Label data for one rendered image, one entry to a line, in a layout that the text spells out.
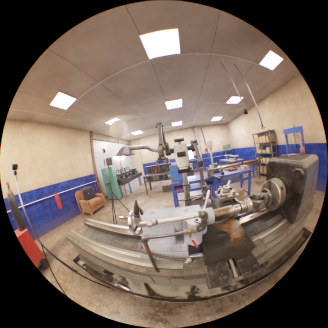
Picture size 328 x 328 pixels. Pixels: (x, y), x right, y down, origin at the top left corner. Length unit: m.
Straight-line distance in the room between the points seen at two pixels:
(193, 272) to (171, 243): 0.24
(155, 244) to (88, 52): 2.54
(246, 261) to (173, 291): 0.67
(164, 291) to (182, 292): 0.15
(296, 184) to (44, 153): 4.88
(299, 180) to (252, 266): 0.62
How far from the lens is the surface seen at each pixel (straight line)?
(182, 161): 1.62
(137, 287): 1.22
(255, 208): 0.80
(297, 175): 0.94
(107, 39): 2.05
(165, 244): 0.69
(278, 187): 0.89
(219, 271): 0.69
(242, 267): 0.72
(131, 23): 1.94
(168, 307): 1.52
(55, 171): 4.09
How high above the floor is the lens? 1.50
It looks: 4 degrees down
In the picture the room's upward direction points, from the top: 10 degrees counter-clockwise
